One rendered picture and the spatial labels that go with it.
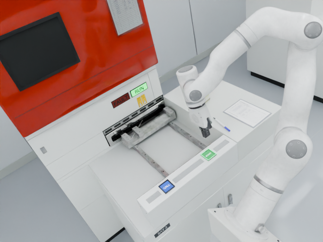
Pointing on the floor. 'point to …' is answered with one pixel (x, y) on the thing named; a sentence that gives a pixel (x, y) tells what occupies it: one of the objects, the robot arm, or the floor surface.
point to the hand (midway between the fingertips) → (205, 132)
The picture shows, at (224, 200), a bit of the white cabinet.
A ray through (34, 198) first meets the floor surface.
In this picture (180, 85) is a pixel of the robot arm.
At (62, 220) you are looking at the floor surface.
